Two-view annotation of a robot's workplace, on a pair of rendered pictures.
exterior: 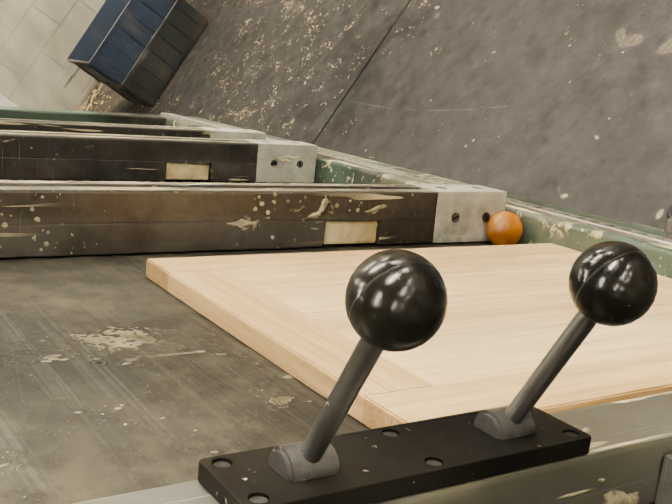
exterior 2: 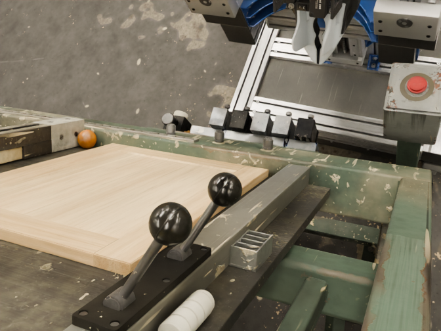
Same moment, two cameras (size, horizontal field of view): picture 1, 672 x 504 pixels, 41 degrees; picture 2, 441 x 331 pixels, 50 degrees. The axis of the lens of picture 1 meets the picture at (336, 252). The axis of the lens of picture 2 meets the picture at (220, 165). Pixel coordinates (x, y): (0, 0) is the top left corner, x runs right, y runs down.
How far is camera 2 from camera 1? 0.17 m
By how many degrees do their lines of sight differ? 33
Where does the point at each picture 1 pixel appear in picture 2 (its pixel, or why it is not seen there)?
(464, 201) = (64, 127)
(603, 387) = not seen: hidden behind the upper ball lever
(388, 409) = (109, 257)
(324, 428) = (134, 283)
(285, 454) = (114, 299)
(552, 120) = (71, 65)
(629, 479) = (222, 259)
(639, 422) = (217, 234)
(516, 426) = (186, 253)
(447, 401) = (130, 245)
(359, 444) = not seen: hidden behind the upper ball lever
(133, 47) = not seen: outside the picture
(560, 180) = (83, 98)
